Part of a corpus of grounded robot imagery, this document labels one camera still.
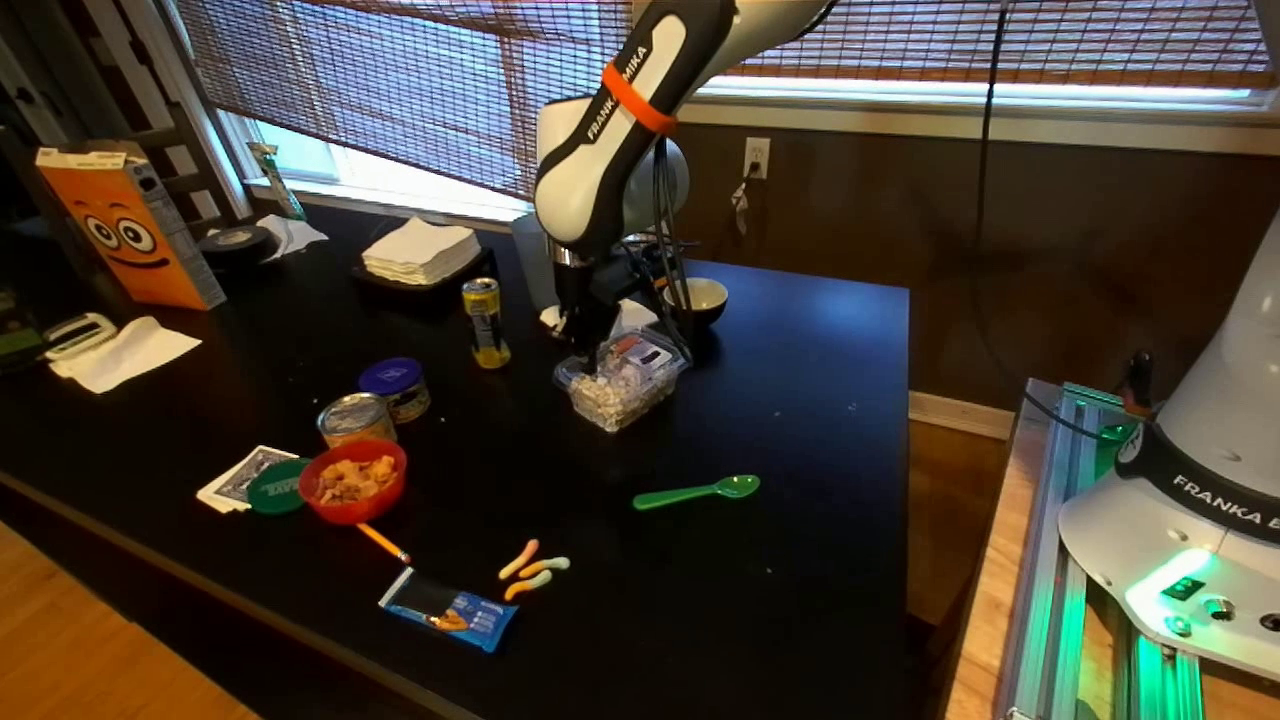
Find orange arm strap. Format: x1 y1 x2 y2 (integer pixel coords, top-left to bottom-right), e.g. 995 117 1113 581
596 61 681 141

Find orange white gummy worm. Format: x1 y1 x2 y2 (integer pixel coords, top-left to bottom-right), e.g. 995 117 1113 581
502 572 558 608

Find white wall outlet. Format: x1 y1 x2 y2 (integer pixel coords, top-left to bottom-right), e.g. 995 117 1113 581
737 129 778 183

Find blue lidded jar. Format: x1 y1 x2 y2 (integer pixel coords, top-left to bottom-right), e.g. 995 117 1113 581
352 354 435 427

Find black oval object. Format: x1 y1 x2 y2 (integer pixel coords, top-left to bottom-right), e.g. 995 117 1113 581
197 220 282 259

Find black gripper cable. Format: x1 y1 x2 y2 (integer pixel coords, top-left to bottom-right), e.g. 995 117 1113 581
636 232 714 368

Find white window sill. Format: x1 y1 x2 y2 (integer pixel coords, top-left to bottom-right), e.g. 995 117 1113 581
685 73 1280 162

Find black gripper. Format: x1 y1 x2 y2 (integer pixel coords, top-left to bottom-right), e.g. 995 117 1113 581
554 236 654 383

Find clear plastic lunchbox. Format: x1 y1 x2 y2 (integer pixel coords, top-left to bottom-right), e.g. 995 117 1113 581
549 325 691 439

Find orange cereal box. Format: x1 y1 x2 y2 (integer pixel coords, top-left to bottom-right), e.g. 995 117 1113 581
27 141 229 317

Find crumpled white paper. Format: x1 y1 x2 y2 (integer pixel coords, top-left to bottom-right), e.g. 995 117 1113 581
248 210 332 270

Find green plastic spoon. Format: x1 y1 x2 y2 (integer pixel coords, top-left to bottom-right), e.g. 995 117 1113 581
629 469 768 519

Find blue snack packet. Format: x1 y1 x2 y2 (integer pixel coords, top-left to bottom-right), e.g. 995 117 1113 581
374 563 526 659

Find woven window blinds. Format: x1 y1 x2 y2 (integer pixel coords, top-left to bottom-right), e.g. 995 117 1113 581
167 0 1280 204

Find wooden platform with metal rails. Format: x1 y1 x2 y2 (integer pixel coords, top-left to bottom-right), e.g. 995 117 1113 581
939 373 1280 720

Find thin orange stick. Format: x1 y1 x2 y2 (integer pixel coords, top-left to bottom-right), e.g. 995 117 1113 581
352 518 415 567

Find black hanging cable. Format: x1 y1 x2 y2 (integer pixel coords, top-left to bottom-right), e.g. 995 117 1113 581
969 0 1018 368

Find red snack bowl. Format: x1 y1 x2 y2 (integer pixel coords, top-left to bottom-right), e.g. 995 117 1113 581
292 432 414 530

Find pale gummy worm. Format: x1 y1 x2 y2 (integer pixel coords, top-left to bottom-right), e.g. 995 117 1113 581
516 551 578 586

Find glass spice jar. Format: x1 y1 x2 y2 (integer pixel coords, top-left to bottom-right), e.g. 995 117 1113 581
456 273 516 377

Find white printed card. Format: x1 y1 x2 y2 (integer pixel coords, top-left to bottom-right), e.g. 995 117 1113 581
193 439 309 519

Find small white box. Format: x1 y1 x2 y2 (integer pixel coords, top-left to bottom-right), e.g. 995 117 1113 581
41 310 123 359

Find green round lid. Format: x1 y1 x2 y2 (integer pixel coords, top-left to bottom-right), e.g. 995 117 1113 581
240 458 317 519

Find white paper sheet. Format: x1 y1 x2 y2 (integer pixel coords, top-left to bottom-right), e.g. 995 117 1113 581
609 297 663 342

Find white paper towel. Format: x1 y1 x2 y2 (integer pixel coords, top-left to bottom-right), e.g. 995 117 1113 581
57 313 204 402

